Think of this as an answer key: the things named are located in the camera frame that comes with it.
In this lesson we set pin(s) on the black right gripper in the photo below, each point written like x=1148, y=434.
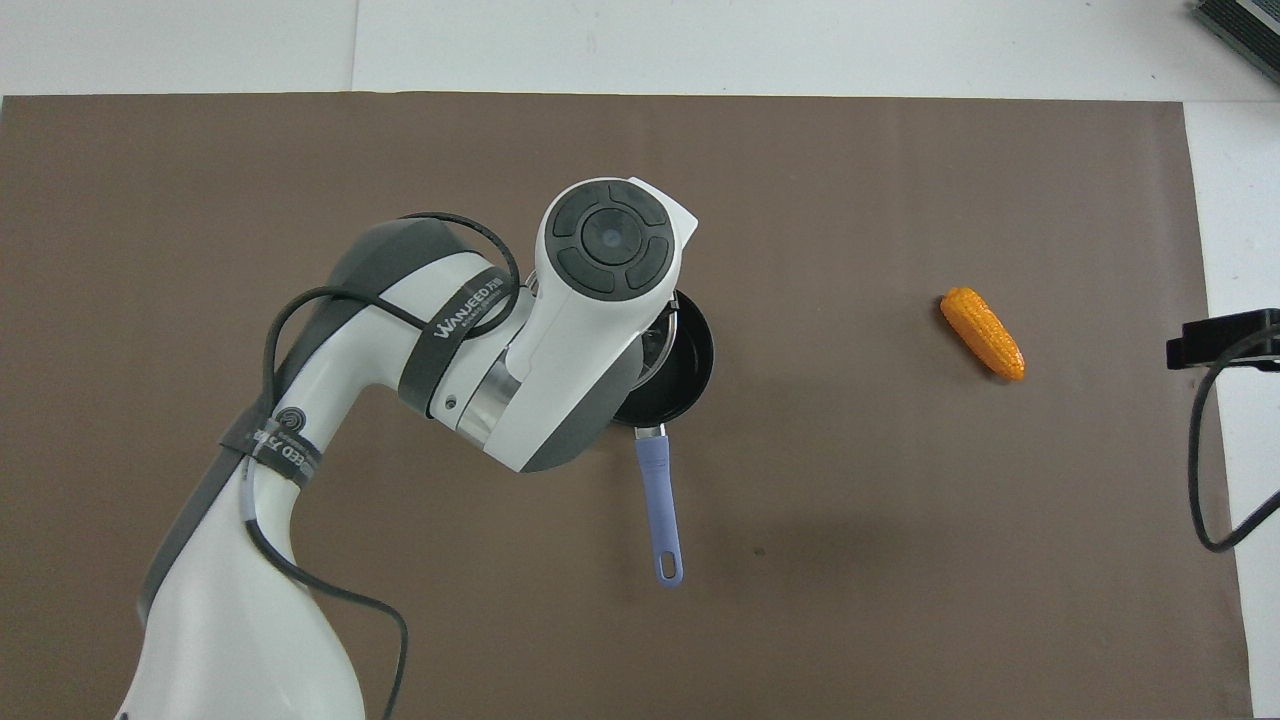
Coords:
x=1200, y=345

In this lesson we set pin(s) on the orange toy corn cob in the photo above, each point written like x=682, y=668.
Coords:
x=982, y=332

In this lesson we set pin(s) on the glass lid with blue knob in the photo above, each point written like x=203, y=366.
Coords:
x=660, y=348

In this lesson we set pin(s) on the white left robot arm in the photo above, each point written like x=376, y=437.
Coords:
x=570, y=330

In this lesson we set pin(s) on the black ribbed device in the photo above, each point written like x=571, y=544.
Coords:
x=1245, y=25

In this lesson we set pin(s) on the brown table mat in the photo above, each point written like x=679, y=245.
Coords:
x=900, y=550

